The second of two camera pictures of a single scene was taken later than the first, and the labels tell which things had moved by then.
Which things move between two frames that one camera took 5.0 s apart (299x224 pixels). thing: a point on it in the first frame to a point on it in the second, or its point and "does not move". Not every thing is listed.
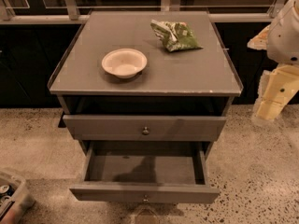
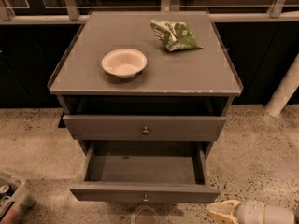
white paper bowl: [124, 63] does not move
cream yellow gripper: [284, 41] to [253, 212]
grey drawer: [147, 172] does not move
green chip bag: [177, 36] does not move
